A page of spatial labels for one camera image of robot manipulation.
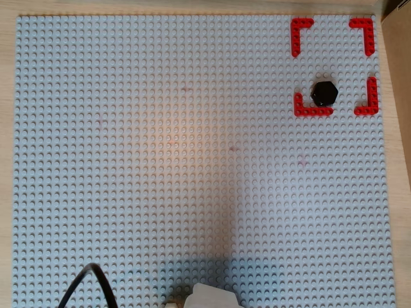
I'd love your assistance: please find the black round Lego piece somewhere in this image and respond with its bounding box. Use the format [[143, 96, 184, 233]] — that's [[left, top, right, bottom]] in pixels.
[[310, 80, 340, 108]]

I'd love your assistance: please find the grey Lego baseplate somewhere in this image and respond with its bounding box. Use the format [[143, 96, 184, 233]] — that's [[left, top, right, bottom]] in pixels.
[[11, 14, 399, 308]]

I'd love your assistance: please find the red L-shaped Lego bracket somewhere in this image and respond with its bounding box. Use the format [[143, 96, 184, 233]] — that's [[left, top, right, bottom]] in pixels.
[[349, 18, 376, 58], [290, 18, 315, 58], [353, 76, 380, 116], [293, 92, 335, 117]]

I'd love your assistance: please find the black camera cable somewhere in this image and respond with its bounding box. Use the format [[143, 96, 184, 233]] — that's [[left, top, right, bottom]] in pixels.
[[58, 262, 119, 308]]

